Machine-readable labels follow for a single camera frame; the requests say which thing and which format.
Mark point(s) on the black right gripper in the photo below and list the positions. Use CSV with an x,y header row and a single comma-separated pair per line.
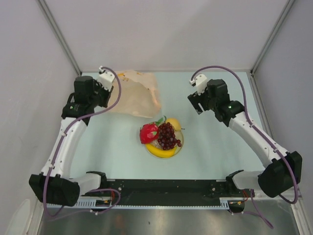
x,y
194,99

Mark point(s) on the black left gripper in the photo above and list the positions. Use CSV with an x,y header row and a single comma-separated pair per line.
x,y
104,103

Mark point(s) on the orange fake fruit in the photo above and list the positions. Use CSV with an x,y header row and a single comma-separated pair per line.
x,y
175,123

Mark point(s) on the translucent banana-print plastic bag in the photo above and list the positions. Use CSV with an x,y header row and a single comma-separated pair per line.
x,y
139,94

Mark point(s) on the dark red fake fruit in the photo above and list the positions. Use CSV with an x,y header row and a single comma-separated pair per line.
x,y
167,138

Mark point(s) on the yellow fake banana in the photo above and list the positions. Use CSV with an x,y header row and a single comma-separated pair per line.
x,y
161,153

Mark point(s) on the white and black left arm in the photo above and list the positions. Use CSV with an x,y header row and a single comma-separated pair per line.
x,y
53,184

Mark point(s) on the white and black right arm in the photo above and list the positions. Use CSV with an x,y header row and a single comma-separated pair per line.
x,y
282,168

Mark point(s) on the cream plate with leaf motif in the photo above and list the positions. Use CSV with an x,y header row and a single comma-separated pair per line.
x,y
179,135

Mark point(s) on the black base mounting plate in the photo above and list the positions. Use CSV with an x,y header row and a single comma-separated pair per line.
x,y
178,192

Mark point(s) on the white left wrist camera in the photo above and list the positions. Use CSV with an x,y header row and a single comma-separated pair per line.
x,y
105,78

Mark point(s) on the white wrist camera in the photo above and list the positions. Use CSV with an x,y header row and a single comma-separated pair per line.
x,y
200,82
105,78

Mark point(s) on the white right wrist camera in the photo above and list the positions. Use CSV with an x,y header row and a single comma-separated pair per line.
x,y
200,82

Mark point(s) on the aluminium right side rail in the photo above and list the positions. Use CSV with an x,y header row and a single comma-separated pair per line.
x,y
260,106

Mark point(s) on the white slotted cable duct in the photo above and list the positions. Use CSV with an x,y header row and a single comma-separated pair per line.
x,y
104,203

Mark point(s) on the aluminium left corner post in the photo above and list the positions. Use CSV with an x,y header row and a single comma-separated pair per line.
x,y
47,13

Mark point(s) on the aluminium corner post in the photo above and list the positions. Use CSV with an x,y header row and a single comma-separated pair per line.
x,y
273,34
47,13

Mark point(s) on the aluminium right corner post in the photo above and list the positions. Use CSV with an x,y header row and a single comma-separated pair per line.
x,y
273,34

